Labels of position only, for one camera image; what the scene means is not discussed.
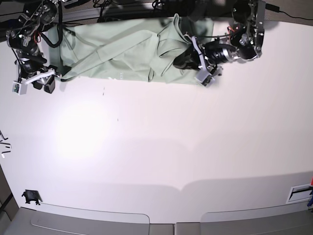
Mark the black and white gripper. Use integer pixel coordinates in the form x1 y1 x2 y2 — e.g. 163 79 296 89
21 68 61 93
173 36 223 76

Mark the light green T-shirt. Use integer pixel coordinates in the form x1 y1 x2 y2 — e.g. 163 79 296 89
49 15 214 85

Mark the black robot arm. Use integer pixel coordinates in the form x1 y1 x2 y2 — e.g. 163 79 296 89
173 0 266 76
5 0 63 95

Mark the black power adapter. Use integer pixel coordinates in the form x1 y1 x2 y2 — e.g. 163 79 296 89
265 3 280 13

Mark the black table clamp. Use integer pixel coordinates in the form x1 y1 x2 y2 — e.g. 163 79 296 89
22 190 42 205

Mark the grey chair left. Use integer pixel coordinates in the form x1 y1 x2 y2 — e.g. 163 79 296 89
4 208 175 235

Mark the grey chair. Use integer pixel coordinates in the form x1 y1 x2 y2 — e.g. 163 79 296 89
4 208 175 235
175 202 313 235

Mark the grey chair right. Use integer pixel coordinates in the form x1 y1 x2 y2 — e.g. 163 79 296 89
175 202 313 235

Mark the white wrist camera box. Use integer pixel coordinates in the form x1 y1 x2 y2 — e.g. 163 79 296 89
195 70 215 87
12 81 27 95

